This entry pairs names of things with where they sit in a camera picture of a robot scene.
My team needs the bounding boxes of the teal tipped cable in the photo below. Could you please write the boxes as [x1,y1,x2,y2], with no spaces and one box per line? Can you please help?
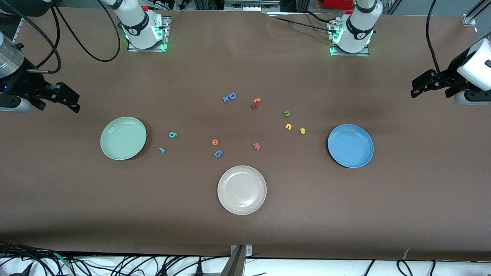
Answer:
[52,251,73,269]

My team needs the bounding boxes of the light green plate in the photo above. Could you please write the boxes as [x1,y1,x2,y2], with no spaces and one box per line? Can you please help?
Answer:
[100,117,147,161]

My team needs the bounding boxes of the blue plate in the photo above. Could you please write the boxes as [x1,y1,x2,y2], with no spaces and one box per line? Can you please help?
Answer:
[327,123,374,169]

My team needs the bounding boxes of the aluminium frame rail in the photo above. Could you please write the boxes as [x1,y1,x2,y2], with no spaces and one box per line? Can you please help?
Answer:
[13,17,24,43]
[462,0,491,26]

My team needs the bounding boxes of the small metal bracket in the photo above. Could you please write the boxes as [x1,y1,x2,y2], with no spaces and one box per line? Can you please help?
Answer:
[230,244,253,257]

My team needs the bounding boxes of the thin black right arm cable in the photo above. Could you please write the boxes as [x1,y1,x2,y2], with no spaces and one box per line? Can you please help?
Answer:
[51,0,121,62]

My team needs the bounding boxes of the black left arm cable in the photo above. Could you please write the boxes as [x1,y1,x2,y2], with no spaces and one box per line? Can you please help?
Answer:
[425,0,442,75]

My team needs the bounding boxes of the brown table cover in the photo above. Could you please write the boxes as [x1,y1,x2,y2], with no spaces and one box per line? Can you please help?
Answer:
[0,8,491,262]

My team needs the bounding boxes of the aluminium profile beam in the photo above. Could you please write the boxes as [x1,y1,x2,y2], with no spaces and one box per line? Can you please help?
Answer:
[221,245,246,276]

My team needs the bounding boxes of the thick black right arm hose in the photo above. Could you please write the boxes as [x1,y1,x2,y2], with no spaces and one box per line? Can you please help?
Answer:
[0,0,63,74]

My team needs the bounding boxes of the red box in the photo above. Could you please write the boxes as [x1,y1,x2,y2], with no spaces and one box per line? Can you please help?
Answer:
[322,0,355,10]

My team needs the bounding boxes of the metal equipment rack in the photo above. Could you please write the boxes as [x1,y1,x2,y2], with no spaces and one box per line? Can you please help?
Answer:
[224,0,281,12]

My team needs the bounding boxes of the beige plate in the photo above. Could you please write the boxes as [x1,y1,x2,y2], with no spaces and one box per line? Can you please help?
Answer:
[217,165,267,215]

